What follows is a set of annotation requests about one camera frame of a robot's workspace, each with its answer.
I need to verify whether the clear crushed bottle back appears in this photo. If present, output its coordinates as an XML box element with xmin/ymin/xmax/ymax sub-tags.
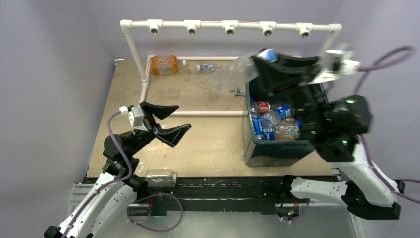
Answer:
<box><xmin>196</xmin><ymin>63</ymin><xmax>222</xmax><ymax>73</ymax></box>

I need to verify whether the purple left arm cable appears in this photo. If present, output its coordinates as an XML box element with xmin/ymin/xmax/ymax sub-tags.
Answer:
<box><xmin>60</xmin><ymin>111</ymin><xmax>134</xmax><ymax>238</ymax></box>

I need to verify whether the white PVC pipe frame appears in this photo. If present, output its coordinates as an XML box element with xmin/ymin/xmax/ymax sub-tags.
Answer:
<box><xmin>119</xmin><ymin>19</ymin><xmax>342</xmax><ymax>103</ymax></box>

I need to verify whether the clear bottle blue label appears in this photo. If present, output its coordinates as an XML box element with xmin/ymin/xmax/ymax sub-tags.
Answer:
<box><xmin>260</xmin><ymin>105</ymin><xmax>295</xmax><ymax>129</ymax></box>

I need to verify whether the clear crushed bottle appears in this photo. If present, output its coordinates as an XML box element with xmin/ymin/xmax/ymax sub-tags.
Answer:
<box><xmin>145</xmin><ymin>169</ymin><xmax>177</xmax><ymax>188</ymax></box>
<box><xmin>196</xmin><ymin>63</ymin><xmax>222</xmax><ymax>73</ymax></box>

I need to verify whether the large orange label crushed bottle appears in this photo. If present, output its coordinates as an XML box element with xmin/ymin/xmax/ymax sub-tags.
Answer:
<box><xmin>273</xmin><ymin>118</ymin><xmax>301</xmax><ymax>141</ymax></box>

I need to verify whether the black table front rail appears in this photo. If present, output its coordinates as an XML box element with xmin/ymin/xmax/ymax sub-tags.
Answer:
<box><xmin>129</xmin><ymin>176</ymin><xmax>307</xmax><ymax>216</ymax></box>

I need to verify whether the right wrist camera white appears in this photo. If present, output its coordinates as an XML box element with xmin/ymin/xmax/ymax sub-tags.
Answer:
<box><xmin>309</xmin><ymin>44</ymin><xmax>361</xmax><ymax>84</ymax></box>

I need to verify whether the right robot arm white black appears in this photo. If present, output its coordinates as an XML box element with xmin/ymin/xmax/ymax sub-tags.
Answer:
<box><xmin>252</xmin><ymin>54</ymin><xmax>405</xmax><ymax>220</ymax></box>

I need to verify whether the clear bottle white cap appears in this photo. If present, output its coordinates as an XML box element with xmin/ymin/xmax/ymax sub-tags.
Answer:
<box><xmin>207</xmin><ymin>49</ymin><xmax>278</xmax><ymax>93</ymax></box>

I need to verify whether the clear crushed bottle front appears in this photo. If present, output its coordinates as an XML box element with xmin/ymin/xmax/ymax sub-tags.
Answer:
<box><xmin>145</xmin><ymin>169</ymin><xmax>177</xmax><ymax>188</ymax></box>

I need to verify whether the clear bottle red cap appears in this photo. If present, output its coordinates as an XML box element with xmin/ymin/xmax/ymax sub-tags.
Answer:
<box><xmin>250</xmin><ymin>101</ymin><xmax>284</xmax><ymax>116</ymax></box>

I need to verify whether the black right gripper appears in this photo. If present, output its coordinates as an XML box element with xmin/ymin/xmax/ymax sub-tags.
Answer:
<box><xmin>251</xmin><ymin>48</ymin><xmax>328</xmax><ymax>134</ymax></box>

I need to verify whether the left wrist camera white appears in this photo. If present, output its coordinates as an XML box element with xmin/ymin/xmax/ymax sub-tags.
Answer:
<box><xmin>119</xmin><ymin>106</ymin><xmax>147</xmax><ymax>131</ymax></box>

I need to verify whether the dark green plastic bin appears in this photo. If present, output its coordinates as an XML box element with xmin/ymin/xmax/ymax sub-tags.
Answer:
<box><xmin>242</xmin><ymin>79</ymin><xmax>314</xmax><ymax>167</ymax></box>

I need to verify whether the purple cable loop below table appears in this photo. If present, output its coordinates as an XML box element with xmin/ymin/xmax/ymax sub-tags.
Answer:
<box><xmin>126</xmin><ymin>193</ymin><xmax>184</xmax><ymax>233</ymax></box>

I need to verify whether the orange label bottle far corner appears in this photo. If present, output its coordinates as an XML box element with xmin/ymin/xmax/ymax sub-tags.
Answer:
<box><xmin>151</xmin><ymin>55</ymin><xmax>186</xmax><ymax>76</ymax></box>

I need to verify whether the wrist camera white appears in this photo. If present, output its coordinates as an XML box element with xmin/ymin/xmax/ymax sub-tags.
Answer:
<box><xmin>309</xmin><ymin>44</ymin><xmax>361</xmax><ymax>84</ymax></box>
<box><xmin>119</xmin><ymin>106</ymin><xmax>147</xmax><ymax>131</ymax></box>

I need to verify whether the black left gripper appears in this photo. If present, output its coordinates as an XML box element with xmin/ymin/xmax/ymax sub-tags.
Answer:
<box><xmin>127</xmin><ymin>102</ymin><xmax>190</xmax><ymax>156</ymax></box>

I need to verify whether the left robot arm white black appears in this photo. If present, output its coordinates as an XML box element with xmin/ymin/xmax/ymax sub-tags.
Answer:
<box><xmin>44</xmin><ymin>101</ymin><xmax>191</xmax><ymax>238</ymax></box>

